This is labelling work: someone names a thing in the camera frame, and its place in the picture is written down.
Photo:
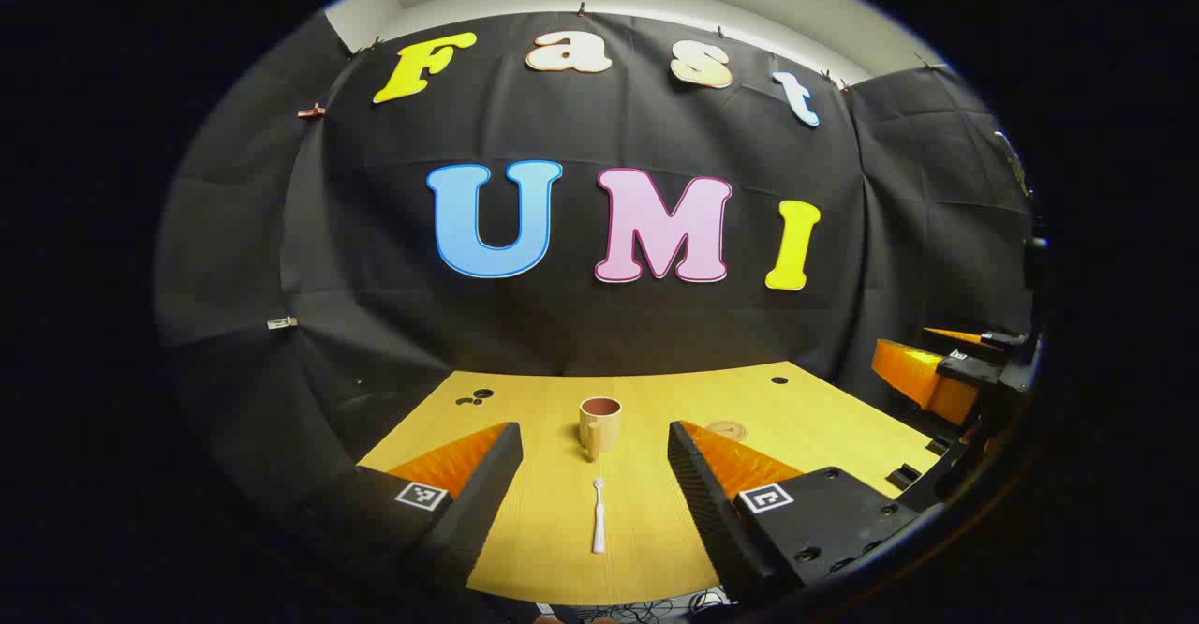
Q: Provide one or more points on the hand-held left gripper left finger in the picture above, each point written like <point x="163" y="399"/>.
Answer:
<point x="487" y="502"/>

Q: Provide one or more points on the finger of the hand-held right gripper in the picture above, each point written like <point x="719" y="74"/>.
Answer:
<point x="965" y="335"/>
<point x="913" y="376"/>

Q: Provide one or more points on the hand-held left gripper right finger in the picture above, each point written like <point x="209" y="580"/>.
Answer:
<point x="703" y="502"/>

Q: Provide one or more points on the round cork coaster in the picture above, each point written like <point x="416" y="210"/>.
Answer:
<point x="731" y="429"/>

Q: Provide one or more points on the white toothbrush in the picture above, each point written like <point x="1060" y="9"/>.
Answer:
<point x="599" y="521"/>

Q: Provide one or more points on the beige cup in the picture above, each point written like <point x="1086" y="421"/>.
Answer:
<point x="604" y="432"/>

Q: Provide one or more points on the wooden desktop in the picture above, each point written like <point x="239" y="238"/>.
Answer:
<point x="543" y="530"/>

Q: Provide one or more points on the white cloth clip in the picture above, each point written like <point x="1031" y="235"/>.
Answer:
<point x="281" y="322"/>

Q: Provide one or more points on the black backdrop cloth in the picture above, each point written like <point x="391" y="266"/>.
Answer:
<point x="375" y="230"/>

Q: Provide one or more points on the brown cloth clip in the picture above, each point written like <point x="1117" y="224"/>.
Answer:
<point x="311" y="111"/>

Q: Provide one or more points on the black desk edge bracket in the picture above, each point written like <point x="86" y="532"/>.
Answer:
<point x="904" y="477"/>
<point x="939" y="446"/>

